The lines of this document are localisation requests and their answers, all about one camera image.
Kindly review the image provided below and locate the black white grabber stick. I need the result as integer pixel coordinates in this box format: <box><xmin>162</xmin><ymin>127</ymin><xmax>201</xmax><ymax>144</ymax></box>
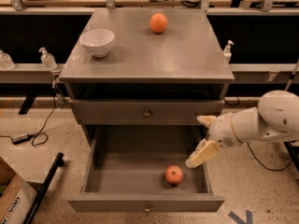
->
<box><xmin>284</xmin><ymin>59</ymin><xmax>299</xmax><ymax>91</ymax></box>

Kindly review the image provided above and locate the cardboard box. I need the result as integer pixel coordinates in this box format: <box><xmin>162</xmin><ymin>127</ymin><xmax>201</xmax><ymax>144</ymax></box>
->
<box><xmin>0</xmin><ymin>158</ymin><xmax>37</xmax><ymax>224</ymax></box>

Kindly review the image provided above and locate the red apple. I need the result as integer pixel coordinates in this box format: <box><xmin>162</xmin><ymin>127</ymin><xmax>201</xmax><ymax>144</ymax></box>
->
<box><xmin>164</xmin><ymin>165</ymin><xmax>184</xmax><ymax>186</ymax></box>

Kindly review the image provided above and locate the black pole on floor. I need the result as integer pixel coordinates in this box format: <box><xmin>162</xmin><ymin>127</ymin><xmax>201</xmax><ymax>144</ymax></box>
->
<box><xmin>22</xmin><ymin>152</ymin><xmax>64</xmax><ymax>224</ymax></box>

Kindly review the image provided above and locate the blue tape mark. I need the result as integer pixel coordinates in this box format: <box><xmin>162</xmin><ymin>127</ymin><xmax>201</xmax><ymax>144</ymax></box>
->
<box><xmin>228</xmin><ymin>210</ymin><xmax>253</xmax><ymax>224</ymax></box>

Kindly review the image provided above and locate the white pump bottle right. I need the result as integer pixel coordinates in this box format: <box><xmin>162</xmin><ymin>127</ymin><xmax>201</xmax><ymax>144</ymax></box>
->
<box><xmin>223</xmin><ymin>40</ymin><xmax>234</xmax><ymax>63</ymax></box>

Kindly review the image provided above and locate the black floor cable right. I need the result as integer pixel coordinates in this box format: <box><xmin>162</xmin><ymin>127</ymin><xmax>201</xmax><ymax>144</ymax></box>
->
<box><xmin>246</xmin><ymin>142</ymin><xmax>293</xmax><ymax>173</ymax></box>

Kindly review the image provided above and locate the grey wooden drawer cabinet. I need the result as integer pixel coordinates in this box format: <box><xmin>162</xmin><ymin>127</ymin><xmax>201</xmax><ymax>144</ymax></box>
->
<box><xmin>60</xmin><ymin>7</ymin><xmax>234</xmax><ymax>139</ymax></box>

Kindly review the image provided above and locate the white ceramic bowl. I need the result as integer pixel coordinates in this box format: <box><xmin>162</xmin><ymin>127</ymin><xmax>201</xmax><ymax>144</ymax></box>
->
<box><xmin>79</xmin><ymin>29</ymin><xmax>115</xmax><ymax>57</ymax></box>

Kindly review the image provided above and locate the black stand leg right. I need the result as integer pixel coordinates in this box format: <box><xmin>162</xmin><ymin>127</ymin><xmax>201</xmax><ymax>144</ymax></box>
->
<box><xmin>284</xmin><ymin>142</ymin><xmax>299</xmax><ymax>172</ymax></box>

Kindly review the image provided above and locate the open grey middle drawer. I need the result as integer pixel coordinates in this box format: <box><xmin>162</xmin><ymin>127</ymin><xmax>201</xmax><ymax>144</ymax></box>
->
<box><xmin>67</xmin><ymin>126</ymin><xmax>224</xmax><ymax>212</ymax></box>

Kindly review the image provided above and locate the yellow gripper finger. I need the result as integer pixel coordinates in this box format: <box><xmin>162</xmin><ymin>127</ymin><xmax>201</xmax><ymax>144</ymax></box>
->
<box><xmin>185</xmin><ymin>139</ymin><xmax>220</xmax><ymax>168</ymax></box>
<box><xmin>197</xmin><ymin>116</ymin><xmax>216</xmax><ymax>128</ymax></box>

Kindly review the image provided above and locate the grey shelf rail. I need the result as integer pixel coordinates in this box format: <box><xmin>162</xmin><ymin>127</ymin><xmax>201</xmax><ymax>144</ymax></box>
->
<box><xmin>0</xmin><ymin>63</ymin><xmax>299</xmax><ymax>84</ymax></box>

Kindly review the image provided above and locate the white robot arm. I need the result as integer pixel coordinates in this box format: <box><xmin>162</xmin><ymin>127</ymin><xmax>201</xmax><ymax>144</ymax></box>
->
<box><xmin>185</xmin><ymin>91</ymin><xmax>299</xmax><ymax>168</ymax></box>

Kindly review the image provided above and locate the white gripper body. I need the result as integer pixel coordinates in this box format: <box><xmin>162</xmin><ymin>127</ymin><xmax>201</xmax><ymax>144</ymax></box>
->
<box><xmin>208</xmin><ymin>112</ymin><xmax>243</xmax><ymax>148</ymax></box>

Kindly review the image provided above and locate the black power adapter cable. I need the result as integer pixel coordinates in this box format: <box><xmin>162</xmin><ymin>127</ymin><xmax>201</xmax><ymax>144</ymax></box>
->
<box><xmin>0</xmin><ymin>77</ymin><xmax>64</xmax><ymax>147</ymax></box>

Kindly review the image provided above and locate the closed grey top drawer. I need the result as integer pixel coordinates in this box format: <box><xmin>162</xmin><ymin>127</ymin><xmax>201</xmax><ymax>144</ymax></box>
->
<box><xmin>70</xmin><ymin>99</ymin><xmax>224</xmax><ymax>126</ymax></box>

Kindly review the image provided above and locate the orange fruit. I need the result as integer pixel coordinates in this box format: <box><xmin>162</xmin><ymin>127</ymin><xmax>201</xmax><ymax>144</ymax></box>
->
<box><xmin>149</xmin><ymin>13</ymin><xmax>167</xmax><ymax>34</ymax></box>

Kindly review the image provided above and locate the clear pump bottle left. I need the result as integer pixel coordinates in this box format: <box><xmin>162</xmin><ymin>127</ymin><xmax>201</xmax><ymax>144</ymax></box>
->
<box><xmin>39</xmin><ymin>47</ymin><xmax>58</xmax><ymax>70</ymax></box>

